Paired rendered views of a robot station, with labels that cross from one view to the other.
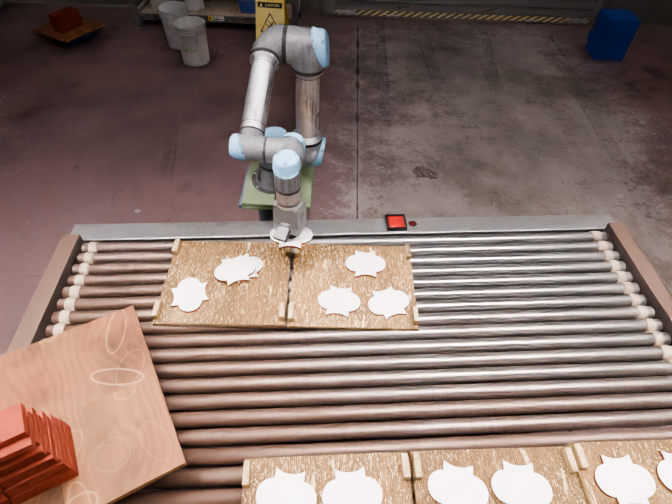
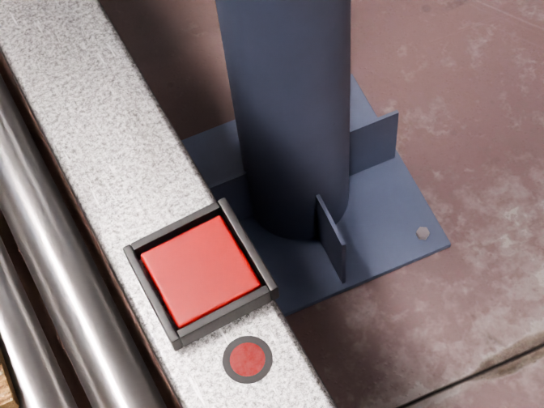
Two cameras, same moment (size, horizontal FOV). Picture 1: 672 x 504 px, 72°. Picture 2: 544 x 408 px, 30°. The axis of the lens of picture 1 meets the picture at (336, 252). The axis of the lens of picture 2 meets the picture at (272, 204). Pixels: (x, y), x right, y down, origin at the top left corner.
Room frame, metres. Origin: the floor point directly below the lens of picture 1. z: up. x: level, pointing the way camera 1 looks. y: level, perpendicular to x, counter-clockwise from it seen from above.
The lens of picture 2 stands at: (1.24, -0.51, 1.52)
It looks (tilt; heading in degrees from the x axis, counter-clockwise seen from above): 61 degrees down; 73
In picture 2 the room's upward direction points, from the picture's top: 7 degrees counter-clockwise
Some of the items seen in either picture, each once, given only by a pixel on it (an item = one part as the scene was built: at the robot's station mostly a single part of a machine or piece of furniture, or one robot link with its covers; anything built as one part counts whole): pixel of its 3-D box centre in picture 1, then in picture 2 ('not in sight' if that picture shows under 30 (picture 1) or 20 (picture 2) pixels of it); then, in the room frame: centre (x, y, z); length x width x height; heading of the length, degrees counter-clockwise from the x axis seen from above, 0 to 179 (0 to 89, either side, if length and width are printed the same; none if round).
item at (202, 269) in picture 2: (396, 222); (201, 273); (1.27, -0.23, 0.92); 0.06 x 0.06 x 0.01; 4
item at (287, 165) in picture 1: (287, 171); not in sight; (1.04, 0.15, 1.33); 0.09 x 0.08 x 0.11; 177
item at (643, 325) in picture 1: (361, 335); not in sight; (0.78, -0.09, 0.90); 1.95 x 0.05 x 0.05; 94
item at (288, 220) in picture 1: (285, 217); not in sight; (1.02, 0.16, 1.17); 0.12 x 0.09 x 0.16; 159
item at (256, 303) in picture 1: (227, 281); not in sight; (0.95, 0.36, 0.93); 0.41 x 0.35 x 0.02; 92
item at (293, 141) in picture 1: (286, 151); not in sight; (1.14, 0.16, 1.33); 0.11 x 0.11 x 0.08; 87
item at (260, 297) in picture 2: (396, 222); (200, 272); (1.27, -0.23, 0.92); 0.08 x 0.08 x 0.02; 4
